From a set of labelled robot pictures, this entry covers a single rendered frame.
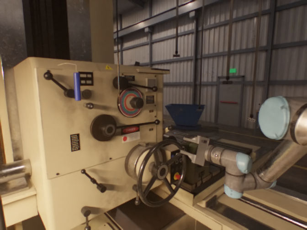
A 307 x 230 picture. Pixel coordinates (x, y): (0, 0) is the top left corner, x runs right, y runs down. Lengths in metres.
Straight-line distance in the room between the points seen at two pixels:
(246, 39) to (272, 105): 8.33
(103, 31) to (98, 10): 0.17
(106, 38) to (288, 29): 7.39
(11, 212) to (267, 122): 1.29
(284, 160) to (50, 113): 0.94
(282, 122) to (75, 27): 1.53
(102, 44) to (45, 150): 1.11
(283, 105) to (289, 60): 7.74
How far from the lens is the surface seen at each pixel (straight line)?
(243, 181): 0.88
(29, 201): 1.34
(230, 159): 0.83
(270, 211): 2.05
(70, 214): 1.12
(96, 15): 1.82
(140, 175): 0.93
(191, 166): 1.52
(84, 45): 1.70
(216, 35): 9.57
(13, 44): 1.57
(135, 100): 1.00
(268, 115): 0.59
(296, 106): 0.57
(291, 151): 0.78
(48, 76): 0.86
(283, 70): 8.31
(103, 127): 0.94
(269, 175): 0.88
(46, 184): 1.01
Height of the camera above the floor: 1.76
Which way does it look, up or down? 9 degrees down
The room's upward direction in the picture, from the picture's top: straight up
